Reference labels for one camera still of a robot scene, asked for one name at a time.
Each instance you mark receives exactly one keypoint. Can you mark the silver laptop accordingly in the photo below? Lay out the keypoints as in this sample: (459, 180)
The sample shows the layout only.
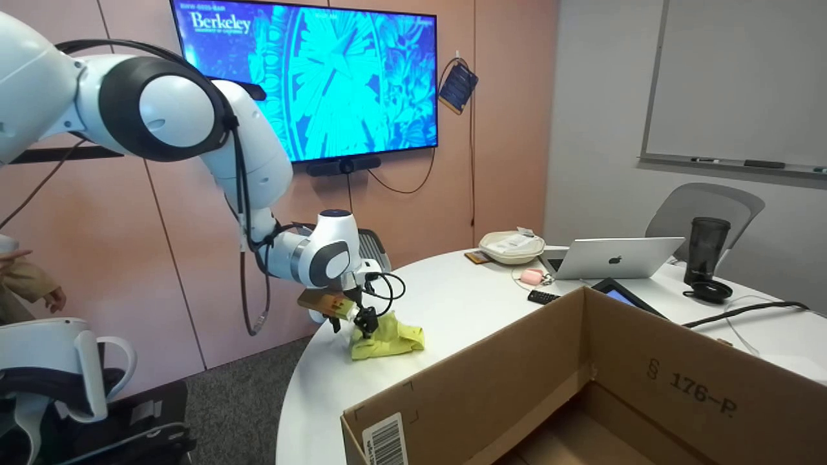
(612, 257)

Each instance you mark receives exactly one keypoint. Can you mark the black tablet with lit screen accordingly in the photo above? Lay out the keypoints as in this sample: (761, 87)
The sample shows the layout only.
(625, 295)

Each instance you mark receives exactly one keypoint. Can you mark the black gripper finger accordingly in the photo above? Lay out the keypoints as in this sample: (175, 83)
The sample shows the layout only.
(369, 321)
(338, 321)

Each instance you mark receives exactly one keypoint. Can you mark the yellow towel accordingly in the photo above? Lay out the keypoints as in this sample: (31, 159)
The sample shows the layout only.
(392, 339)

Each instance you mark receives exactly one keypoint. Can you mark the whiteboard on wall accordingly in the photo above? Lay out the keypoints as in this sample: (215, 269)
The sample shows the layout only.
(740, 87)

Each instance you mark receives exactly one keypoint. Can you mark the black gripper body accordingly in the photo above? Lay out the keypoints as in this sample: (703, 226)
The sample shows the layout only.
(323, 305)

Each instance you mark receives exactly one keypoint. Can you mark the grey chair right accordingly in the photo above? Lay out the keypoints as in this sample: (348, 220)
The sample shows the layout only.
(707, 199)

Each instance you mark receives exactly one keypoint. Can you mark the beige pouch on table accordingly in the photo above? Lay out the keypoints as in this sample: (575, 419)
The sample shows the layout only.
(513, 247)

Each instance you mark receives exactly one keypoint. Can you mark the brown cardboard box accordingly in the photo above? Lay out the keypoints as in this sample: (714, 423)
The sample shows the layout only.
(590, 381)

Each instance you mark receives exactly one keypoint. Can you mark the small black square device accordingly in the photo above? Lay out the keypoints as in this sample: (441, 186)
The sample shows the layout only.
(542, 297)

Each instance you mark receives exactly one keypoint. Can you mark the wall mounted television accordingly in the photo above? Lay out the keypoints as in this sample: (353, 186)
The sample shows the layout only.
(338, 82)

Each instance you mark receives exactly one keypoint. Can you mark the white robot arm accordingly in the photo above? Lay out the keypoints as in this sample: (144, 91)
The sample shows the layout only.
(141, 100)

